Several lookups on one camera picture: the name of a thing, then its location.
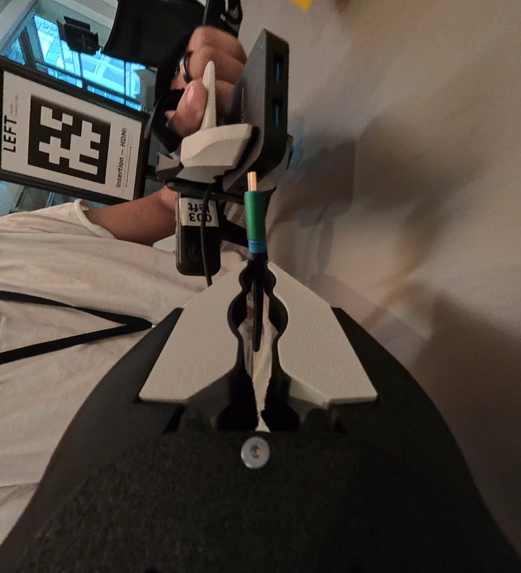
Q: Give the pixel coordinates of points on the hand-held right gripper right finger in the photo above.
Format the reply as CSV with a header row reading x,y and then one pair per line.
x,y
323,353

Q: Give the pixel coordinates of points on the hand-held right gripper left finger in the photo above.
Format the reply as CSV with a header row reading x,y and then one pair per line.
x,y
184,353

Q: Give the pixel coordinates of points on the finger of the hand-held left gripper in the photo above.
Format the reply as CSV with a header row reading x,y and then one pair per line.
x,y
215,147

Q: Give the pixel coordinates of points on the dark usb hub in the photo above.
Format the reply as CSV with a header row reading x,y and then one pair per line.
x,y
253,98

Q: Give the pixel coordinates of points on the person's left forearm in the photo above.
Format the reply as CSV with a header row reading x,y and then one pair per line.
x,y
130,219

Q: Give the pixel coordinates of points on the person's left hand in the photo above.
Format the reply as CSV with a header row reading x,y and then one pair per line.
x,y
220,53

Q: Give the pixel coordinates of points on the yellow object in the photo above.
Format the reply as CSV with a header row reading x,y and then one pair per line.
x,y
303,4

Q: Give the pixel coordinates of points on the black mounted device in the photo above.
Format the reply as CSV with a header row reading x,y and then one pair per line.
x,y
80,32

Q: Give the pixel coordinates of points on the window with dark frame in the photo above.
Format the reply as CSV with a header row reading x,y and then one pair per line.
x,y
50,40

